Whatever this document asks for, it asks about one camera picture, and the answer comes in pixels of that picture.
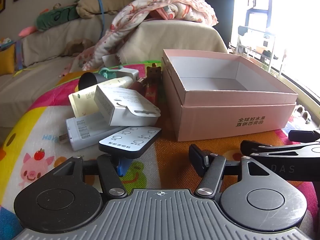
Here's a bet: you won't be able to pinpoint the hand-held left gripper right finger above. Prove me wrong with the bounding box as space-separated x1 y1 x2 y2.
188 144 288 202

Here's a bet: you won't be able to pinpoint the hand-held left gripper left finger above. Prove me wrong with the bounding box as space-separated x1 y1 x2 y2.
52 153 133 199

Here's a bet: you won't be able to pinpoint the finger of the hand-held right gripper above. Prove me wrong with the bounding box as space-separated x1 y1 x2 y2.
240 140 320 166
288 129 320 143

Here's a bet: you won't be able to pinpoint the pink cardboard box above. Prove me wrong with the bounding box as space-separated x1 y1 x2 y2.
161 49 299 142

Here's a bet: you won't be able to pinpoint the white battery charger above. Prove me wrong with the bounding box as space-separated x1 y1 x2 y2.
59 116 125 152

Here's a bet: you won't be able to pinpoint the small white packaging box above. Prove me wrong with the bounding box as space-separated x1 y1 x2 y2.
94 84 161 127

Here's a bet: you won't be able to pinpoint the cream cosmetic tube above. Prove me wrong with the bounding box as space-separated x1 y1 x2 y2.
69 76 133 118

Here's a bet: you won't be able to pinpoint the red metal cylinder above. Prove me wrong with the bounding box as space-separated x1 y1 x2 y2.
128 77 148 92

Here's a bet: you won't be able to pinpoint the colourful cartoon play mat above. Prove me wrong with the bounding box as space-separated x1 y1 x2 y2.
0 60 320 240

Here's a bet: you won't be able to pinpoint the light sandals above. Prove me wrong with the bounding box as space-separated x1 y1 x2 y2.
292 103 313 124

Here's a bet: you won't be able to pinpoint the black funnel-shaped nozzle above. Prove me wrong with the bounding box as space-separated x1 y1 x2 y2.
78 72 111 92

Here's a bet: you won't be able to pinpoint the white power adapter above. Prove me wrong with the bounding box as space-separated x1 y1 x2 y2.
110 67 140 86

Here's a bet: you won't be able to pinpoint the brown cat figure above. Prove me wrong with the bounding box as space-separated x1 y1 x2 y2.
146 63 162 83

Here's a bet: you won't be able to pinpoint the white paper sheet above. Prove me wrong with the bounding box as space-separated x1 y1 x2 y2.
102 54 121 68

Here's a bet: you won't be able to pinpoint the beige covered sofa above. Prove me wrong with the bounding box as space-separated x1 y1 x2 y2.
0 0 228 140

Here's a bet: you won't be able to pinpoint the floral pink white blanket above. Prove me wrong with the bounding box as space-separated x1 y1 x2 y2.
60 0 218 78

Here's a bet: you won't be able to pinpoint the blue patterned cloth strip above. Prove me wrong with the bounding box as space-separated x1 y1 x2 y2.
14 40 24 71

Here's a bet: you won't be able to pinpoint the yellow cushion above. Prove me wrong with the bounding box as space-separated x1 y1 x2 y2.
0 43 17 76

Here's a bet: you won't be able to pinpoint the green plush toy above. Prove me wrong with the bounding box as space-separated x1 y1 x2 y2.
36 3 82 32

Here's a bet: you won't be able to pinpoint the beige pillow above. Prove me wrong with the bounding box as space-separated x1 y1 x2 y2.
76 0 137 18

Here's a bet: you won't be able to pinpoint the pink plush toy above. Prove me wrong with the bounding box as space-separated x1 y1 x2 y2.
18 25 38 38

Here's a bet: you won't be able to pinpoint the teal cable winder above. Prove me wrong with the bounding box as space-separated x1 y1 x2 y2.
98 66 124 79

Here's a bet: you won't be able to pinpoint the yellow string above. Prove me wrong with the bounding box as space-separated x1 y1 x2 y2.
12 65 38 77

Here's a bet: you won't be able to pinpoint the blue cord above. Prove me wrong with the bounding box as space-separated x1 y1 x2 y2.
93 0 106 41

